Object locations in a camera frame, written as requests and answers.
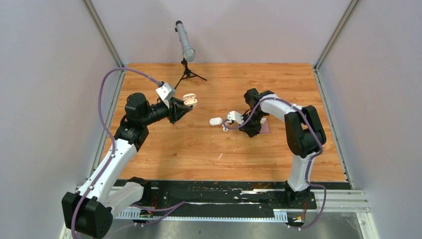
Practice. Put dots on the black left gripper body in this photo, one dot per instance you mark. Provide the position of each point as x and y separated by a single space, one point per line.
172 115

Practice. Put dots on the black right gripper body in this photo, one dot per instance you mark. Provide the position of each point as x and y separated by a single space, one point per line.
254 124

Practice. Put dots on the white gold-trimmed earbud case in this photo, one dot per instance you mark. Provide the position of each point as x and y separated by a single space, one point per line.
190 99

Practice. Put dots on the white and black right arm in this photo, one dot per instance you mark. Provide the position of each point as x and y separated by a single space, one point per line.
304 134

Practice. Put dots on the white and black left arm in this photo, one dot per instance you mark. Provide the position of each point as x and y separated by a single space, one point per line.
92 209

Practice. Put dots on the white oval earbud case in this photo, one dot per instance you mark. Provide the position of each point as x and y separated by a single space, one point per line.
216 121

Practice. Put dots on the black microphone tripod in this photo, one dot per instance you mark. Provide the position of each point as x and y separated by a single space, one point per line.
187 73

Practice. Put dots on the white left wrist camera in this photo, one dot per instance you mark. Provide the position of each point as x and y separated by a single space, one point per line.
165 92

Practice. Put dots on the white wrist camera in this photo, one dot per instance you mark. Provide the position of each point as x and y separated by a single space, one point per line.
165 92
235 117

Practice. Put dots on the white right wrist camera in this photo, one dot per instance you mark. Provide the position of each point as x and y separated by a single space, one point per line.
235 117

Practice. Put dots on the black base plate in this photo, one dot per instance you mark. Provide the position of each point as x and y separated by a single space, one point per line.
222 199

